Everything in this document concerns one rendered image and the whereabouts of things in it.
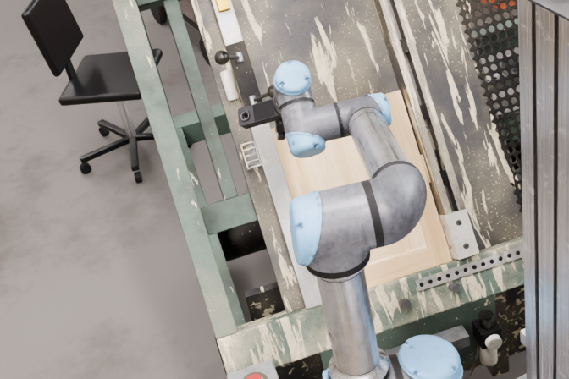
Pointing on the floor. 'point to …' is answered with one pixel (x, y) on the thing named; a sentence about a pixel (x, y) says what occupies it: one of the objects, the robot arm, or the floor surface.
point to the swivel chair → (86, 71)
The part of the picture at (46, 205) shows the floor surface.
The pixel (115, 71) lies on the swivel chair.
